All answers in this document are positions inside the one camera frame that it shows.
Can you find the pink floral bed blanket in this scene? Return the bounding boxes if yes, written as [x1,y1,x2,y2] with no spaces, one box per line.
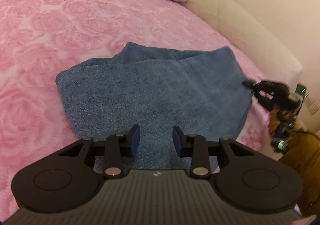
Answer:
[0,0,273,215]

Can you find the white bed headboard cushion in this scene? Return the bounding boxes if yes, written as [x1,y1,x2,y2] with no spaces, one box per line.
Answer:
[184,0,303,88]

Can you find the blue denim jeans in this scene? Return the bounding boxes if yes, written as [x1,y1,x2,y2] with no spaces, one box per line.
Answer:
[56,43,252,170]

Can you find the wall switch and socket panel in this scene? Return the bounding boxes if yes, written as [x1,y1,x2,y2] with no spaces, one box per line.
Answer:
[307,101,319,116]

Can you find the person's right hand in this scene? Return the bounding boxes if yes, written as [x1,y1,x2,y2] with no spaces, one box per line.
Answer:
[268,109,292,138]

